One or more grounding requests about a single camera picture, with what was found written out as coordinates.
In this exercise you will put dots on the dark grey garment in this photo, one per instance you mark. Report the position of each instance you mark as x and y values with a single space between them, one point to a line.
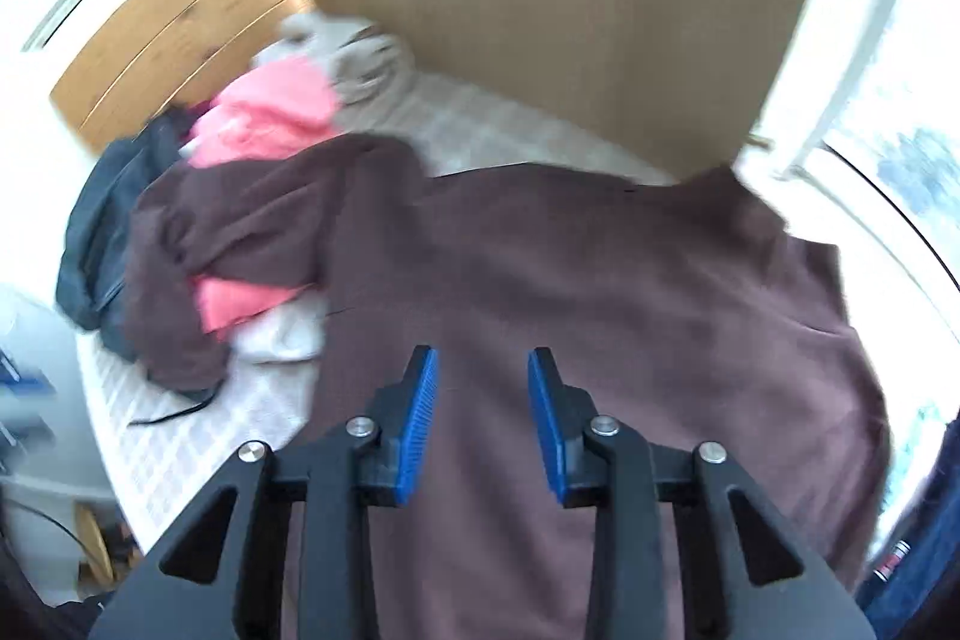
97 235

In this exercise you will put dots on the large bay window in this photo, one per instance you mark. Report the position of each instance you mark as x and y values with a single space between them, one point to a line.
885 160

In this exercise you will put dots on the pink garment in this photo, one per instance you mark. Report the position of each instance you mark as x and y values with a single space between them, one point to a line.
270 108

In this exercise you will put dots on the brown fleece sweater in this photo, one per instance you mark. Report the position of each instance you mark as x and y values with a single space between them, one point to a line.
600 280

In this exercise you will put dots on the beige knit sweater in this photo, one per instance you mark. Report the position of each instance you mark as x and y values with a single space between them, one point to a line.
360 63

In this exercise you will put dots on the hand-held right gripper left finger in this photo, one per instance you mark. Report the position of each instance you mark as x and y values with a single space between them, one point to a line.
416 430

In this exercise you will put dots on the blurred blue object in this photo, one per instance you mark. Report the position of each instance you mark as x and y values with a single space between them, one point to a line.
22 385

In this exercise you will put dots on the light wooden cabinet panel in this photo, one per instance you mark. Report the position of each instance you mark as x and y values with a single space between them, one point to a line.
562 10

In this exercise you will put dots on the wooden stool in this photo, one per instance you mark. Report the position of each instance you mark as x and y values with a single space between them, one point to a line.
97 535

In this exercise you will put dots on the person's blue jeans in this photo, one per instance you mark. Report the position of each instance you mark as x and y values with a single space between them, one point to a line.
922 535

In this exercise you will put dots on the small white cloth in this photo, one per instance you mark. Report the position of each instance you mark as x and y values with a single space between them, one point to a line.
281 332

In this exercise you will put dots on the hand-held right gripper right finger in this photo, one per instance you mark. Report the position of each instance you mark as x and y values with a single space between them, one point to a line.
547 430

